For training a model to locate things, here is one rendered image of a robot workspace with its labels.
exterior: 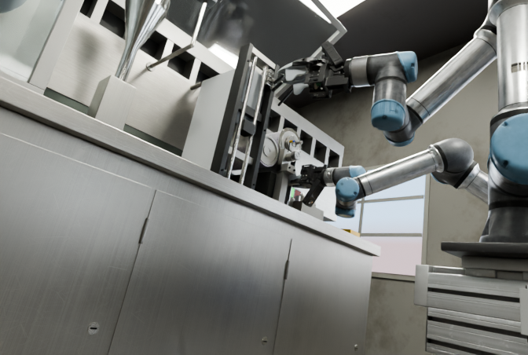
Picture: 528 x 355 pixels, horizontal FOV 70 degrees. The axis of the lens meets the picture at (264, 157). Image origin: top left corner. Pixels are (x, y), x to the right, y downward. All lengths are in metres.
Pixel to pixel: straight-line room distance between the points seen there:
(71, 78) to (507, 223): 1.35
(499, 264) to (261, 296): 0.59
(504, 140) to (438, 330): 0.42
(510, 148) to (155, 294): 0.77
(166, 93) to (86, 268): 0.99
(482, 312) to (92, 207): 0.80
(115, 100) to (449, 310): 1.04
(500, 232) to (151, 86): 1.29
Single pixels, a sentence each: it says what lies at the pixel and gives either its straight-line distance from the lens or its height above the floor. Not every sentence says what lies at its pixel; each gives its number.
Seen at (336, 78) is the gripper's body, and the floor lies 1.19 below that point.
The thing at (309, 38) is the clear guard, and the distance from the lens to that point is 2.03.
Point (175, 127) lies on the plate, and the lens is 1.66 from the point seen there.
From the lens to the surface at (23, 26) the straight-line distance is 0.91.
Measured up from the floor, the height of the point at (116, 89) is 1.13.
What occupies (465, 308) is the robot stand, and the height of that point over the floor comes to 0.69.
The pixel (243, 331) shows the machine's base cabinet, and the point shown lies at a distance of 1.10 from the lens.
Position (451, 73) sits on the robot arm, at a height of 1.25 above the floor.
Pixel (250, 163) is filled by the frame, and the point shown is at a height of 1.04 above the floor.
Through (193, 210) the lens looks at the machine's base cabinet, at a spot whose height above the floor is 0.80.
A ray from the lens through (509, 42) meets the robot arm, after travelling 0.97.
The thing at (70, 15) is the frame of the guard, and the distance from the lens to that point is 0.94.
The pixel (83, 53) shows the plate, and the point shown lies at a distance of 1.55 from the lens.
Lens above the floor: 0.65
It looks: 19 degrees up
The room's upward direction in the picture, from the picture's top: 11 degrees clockwise
